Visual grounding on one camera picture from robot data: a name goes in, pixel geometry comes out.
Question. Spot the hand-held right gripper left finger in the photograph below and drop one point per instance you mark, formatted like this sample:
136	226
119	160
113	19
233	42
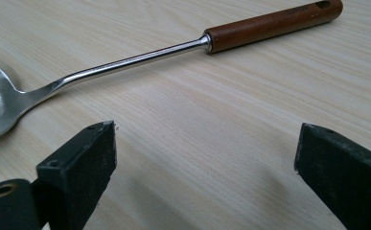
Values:
77	166

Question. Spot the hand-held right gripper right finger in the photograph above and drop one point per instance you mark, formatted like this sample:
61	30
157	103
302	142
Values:
343	179

